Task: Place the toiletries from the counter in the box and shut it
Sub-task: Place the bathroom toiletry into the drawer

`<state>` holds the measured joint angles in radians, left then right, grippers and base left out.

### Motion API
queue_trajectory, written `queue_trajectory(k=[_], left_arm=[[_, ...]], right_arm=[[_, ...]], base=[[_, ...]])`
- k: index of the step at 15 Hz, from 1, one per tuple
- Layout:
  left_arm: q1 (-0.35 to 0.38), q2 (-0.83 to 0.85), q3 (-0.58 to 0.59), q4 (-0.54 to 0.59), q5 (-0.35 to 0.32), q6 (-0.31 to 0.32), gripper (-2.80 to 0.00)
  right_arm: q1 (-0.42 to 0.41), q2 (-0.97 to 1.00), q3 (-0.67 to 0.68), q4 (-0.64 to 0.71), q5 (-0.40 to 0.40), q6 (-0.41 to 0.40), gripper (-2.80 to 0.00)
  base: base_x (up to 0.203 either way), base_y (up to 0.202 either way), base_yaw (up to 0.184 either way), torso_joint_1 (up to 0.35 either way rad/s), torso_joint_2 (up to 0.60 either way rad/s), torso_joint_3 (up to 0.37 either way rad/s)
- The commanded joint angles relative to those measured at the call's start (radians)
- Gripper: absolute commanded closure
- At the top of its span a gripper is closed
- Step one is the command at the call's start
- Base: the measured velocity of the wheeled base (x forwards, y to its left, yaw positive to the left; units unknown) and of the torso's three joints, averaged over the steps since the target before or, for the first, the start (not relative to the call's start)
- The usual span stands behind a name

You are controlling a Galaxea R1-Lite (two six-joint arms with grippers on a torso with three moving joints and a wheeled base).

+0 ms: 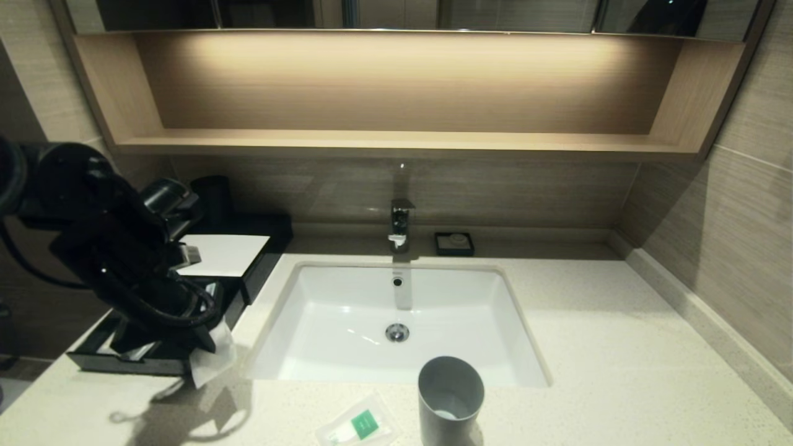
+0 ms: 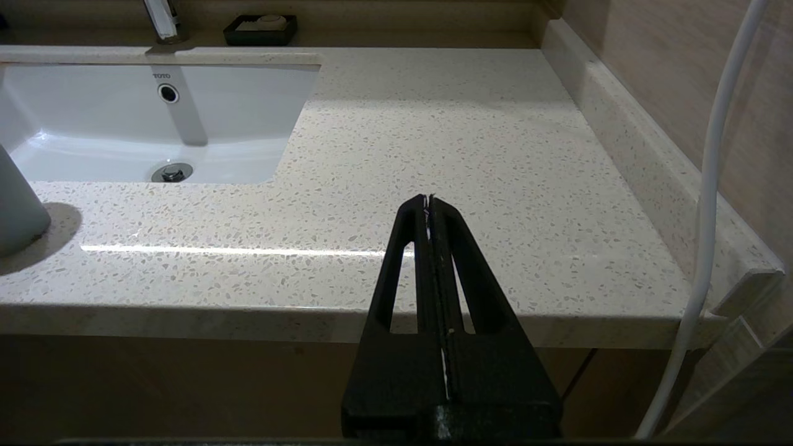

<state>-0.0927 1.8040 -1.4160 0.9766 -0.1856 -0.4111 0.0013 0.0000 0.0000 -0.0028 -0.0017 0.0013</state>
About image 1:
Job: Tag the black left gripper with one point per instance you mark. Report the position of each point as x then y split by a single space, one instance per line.
136 279

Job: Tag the clear plastic packet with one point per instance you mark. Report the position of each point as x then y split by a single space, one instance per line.
214 362

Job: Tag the black amenity tray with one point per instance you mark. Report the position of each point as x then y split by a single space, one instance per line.
93 362

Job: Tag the small packet with green label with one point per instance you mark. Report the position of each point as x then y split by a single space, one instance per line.
362 424

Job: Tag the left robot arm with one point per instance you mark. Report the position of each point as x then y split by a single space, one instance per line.
68 179

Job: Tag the black box body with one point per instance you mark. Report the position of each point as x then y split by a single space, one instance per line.
276 238

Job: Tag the black cylindrical container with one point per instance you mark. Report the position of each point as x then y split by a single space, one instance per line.
217 198

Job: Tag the white ceramic sink basin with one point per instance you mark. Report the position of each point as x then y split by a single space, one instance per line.
347 310

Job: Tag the chrome sink drain stopper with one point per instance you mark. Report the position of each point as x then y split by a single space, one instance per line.
397 332

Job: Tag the chrome faucet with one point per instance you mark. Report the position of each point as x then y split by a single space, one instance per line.
401 223

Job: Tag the grey cup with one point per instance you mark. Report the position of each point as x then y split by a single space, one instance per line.
450 402

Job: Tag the black soap dish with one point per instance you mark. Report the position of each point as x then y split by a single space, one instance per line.
455 250

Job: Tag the round beige soap bar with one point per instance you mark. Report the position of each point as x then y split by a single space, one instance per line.
457 239

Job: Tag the mirror cabinet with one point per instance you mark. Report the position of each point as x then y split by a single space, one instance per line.
495 13

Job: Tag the stone backsplash ledge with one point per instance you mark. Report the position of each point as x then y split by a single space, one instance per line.
712 322

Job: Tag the wooden wall shelf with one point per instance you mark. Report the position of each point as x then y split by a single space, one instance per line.
396 87

